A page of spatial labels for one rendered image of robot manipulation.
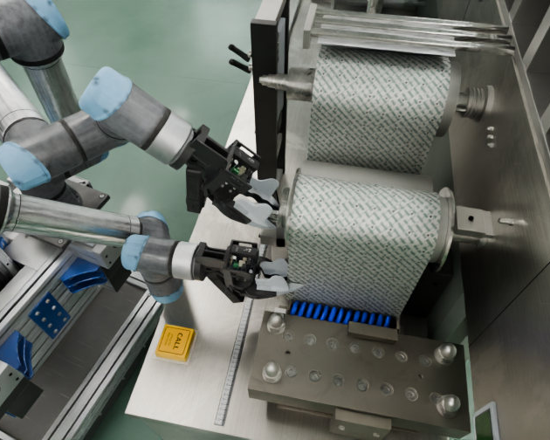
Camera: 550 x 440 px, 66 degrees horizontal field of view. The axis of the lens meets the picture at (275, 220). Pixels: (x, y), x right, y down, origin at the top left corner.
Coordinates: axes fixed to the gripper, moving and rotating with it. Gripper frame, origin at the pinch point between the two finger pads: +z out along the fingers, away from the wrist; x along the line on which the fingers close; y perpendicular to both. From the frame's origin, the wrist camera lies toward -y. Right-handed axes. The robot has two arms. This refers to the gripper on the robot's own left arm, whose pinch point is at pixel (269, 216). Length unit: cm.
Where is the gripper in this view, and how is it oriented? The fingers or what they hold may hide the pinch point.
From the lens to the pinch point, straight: 76.8
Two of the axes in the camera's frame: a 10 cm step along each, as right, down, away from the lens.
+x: 1.8, -7.8, 6.0
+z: 7.5, 5.0, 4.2
